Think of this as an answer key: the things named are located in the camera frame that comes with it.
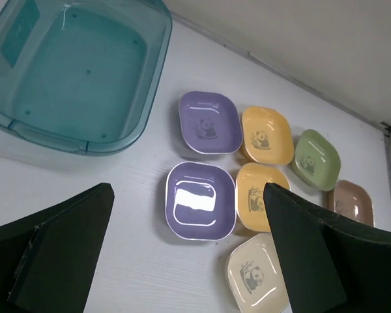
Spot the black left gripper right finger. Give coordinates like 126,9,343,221
263,183,391,312

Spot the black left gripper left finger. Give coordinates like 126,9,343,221
0,183,115,312

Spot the yellow panda plate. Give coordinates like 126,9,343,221
236,163,290,232
241,106,294,166

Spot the beige panda plate upper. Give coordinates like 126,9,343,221
226,233,289,313

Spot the purple panda plate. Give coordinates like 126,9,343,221
165,161,237,241
179,91,243,155

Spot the brown panda plate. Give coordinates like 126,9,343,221
326,180,374,227

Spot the teal transparent plastic bin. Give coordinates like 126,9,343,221
0,1,173,156

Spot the green panda plate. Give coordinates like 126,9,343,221
291,129,341,192

